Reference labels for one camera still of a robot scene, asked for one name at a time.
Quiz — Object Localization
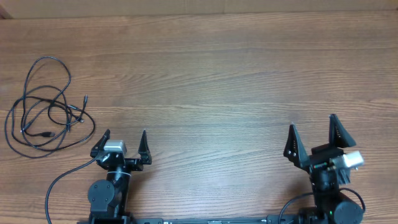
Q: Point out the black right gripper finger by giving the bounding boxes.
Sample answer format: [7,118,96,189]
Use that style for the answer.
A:
[283,124,310,170]
[329,114,356,148]

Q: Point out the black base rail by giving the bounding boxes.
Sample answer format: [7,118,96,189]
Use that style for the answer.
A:
[77,213,354,224]

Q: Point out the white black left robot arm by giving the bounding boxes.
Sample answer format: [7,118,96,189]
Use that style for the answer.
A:
[88,130,152,224]

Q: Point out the black USB-A cable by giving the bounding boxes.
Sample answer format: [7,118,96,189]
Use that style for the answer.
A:
[3,85,73,159]

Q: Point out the long black USB cable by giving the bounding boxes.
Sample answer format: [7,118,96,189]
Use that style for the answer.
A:
[20,55,96,152]

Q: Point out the short black USB cable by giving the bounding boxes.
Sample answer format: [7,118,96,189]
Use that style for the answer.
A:
[10,95,85,147]

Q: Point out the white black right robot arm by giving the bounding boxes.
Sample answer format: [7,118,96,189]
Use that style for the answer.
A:
[277,114,366,224]

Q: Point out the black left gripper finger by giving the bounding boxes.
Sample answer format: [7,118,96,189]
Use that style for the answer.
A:
[138,130,152,165]
[90,129,111,157]

